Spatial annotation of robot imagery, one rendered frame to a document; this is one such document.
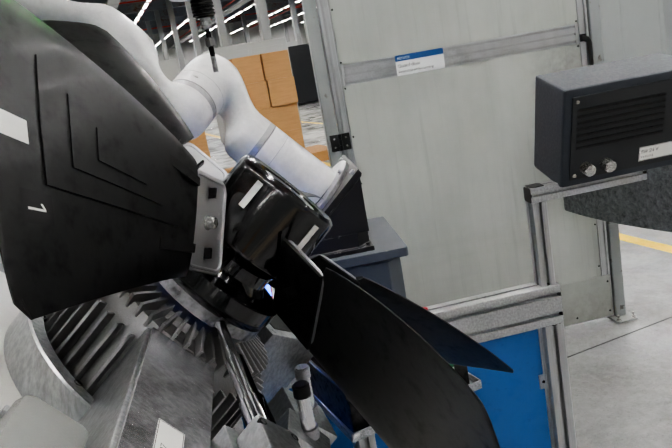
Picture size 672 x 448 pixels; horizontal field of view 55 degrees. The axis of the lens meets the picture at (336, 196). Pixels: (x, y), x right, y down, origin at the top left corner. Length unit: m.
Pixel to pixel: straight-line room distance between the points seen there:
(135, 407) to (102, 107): 0.21
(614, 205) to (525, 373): 1.44
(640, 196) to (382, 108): 1.02
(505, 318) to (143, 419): 0.92
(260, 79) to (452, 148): 6.42
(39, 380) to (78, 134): 0.26
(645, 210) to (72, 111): 2.35
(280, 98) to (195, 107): 7.62
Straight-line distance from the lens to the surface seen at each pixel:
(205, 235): 0.60
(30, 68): 0.46
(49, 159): 0.44
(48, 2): 1.47
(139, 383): 0.52
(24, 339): 0.67
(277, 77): 9.00
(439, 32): 2.69
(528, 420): 1.43
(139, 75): 0.80
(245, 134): 1.44
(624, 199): 2.68
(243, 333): 0.67
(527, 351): 1.36
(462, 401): 0.45
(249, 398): 0.54
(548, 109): 1.26
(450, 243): 2.80
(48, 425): 0.49
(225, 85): 1.48
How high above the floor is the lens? 1.35
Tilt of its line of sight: 12 degrees down
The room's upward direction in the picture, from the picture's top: 10 degrees counter-clockwise
